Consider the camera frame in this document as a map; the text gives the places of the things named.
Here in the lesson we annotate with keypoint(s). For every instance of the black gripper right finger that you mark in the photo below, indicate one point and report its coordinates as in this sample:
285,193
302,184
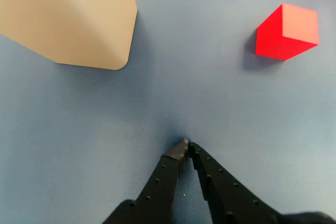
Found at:
231,203

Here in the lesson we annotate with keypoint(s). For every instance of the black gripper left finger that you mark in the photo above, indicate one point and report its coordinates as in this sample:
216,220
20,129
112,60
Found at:
160,182

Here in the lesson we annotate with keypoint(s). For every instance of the red cube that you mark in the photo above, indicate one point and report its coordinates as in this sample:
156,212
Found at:
278,40

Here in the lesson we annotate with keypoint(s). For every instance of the beige metal square box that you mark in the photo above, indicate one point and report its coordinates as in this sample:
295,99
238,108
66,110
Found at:
65,16

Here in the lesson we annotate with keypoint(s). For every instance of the blue table mat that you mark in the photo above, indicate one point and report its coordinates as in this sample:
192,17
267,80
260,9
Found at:
183,90

